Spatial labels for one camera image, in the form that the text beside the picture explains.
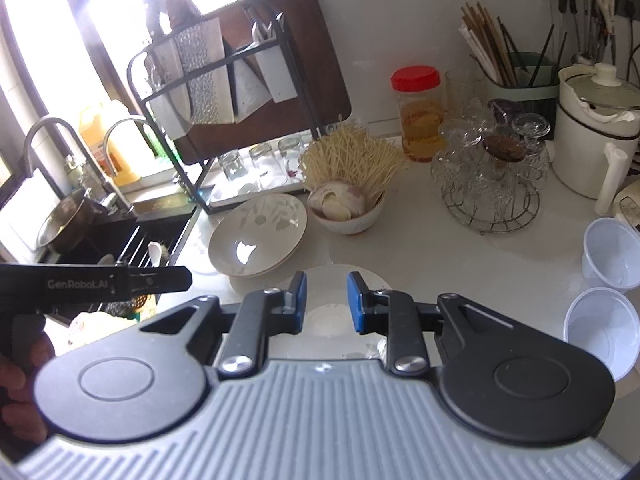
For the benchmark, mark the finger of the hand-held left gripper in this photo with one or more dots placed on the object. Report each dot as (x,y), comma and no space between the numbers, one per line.
(160,280)

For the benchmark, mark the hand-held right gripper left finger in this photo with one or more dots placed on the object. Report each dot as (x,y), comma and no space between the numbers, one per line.
(299,305)

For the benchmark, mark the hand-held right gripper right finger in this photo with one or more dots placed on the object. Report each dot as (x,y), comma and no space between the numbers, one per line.
(356,305)

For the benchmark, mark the white ceramic bowl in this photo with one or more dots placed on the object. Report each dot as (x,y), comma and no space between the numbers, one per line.
(327,320)

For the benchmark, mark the person's left hand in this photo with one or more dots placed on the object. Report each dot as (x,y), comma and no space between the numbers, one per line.
(27,370)

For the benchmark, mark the black kitchen sink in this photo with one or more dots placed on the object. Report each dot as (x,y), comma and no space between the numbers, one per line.
(100,240)

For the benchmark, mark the stainless steel pot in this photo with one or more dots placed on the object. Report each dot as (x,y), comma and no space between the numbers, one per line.
(70,220)

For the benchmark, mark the leaf-patterned ceramic plate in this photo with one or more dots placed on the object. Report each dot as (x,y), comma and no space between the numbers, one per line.
(260,240)

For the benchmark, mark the cream ceramic bowl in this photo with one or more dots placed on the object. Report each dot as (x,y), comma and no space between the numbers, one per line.
(350,225)

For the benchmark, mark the white chopping board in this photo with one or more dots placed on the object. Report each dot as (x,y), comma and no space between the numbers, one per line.
(22,210)

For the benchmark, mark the garlic bulb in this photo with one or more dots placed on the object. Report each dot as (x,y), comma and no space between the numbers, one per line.
(332,205)

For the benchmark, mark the clear drinking glass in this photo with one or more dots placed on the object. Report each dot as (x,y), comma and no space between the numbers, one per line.
(230,165)
(261,160)
(291,152)

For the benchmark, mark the green bottle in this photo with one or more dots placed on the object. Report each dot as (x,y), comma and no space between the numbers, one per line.
(157,142)

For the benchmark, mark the orange detergent bottle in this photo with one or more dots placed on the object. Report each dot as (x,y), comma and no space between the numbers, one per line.
(112,145)

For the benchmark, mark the bundle of dried noodles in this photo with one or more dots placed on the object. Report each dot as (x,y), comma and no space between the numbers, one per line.
(350,155)

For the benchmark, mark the grey curved faucet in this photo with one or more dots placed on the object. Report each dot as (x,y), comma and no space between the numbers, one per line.
(127,121)
(50,121)

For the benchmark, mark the group of clear glass cups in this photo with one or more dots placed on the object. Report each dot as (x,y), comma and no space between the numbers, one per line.
(460,160)

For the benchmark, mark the red-lidded plastic jar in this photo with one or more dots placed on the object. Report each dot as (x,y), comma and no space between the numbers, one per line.
(420,120)

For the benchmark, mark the textured glass dish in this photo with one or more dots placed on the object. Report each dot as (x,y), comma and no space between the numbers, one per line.
(202,75)

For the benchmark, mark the black dish rack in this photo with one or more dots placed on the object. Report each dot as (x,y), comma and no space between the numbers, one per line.
(225,58)

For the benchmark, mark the white cutlery holder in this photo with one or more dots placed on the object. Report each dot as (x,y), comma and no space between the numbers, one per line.
(275,75)

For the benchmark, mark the brown cutting board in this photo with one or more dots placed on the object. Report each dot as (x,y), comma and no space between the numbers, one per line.
(300,60)

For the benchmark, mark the green chopstick holder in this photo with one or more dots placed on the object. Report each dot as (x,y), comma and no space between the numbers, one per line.
(530,97)

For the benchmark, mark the brown glass bottle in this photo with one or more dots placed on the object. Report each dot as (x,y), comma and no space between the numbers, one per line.
(177,5)

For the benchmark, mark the bundle of wooden chopsticks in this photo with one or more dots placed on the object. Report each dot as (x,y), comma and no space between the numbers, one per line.
(487,45)

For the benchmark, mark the bundle of black chopsticks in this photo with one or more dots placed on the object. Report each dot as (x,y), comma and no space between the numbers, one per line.
(542,55)

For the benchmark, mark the glass pot lid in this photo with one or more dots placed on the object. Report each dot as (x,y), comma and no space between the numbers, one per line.
(600,92)

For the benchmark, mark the row of hanging kitchen utensils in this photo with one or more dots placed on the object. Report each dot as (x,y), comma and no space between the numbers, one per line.
(582,15)

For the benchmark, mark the black wall utensil rail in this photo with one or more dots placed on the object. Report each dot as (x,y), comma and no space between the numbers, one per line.
(629,0)

